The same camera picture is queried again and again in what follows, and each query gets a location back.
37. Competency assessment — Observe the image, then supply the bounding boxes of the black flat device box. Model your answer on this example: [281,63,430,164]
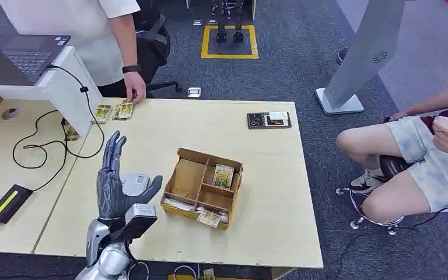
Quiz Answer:
[246,111,292,130]

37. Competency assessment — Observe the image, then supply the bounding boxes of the grey computer mouse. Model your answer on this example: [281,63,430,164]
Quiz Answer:
[1,107,21,121]

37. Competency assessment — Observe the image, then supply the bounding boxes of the black power adapter yellow label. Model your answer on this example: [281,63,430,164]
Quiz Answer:
[0,184,34,225]

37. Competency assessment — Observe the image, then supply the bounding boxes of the yellow card stack in box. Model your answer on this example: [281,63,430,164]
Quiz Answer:
[196,208,229,229]

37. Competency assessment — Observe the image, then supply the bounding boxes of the white desk riser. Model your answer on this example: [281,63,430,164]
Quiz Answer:
[0,45,103,138]

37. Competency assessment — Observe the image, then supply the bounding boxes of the black floor cable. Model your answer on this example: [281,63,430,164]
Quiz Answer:
[332,191,448,279]

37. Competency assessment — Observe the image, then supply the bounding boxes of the dark grey laptop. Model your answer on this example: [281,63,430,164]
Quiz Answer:
[0,26,72,87]

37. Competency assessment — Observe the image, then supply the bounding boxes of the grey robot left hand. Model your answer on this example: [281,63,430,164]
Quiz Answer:
[96,130,164,222]

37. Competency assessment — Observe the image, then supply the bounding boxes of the wooden compartment box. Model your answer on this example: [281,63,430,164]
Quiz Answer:
[160,147,244,231]

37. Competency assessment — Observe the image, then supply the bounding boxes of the black robot legs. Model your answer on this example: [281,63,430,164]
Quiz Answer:
[211,0,247,43]

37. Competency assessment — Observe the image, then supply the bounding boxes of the person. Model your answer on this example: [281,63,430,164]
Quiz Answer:
[0,0,148,105]
[335,67,448,225]

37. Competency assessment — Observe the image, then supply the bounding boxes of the yellow printed card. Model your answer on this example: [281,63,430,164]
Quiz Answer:
[212,163,236,191]

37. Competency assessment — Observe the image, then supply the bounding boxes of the grey card reader pad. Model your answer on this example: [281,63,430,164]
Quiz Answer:
[120,173,152,197]

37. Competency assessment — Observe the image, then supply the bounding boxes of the black power cable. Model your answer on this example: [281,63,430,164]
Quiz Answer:
[12,64,106,193]

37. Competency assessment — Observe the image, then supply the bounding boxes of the grey slanted pillar stand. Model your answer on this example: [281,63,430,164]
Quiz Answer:
[314,0,407,116]

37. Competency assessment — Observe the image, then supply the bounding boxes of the chrome stool black seat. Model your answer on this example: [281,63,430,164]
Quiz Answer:
[335,153,416,236]

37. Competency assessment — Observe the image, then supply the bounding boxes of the white card stack in box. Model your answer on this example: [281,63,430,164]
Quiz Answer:
[162,197,196,213]

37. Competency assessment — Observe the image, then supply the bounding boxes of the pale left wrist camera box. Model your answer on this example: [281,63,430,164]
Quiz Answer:
[109,204,158,243]

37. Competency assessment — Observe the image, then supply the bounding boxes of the yellow floor tape square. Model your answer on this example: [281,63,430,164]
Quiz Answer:
[201,24,260,60]

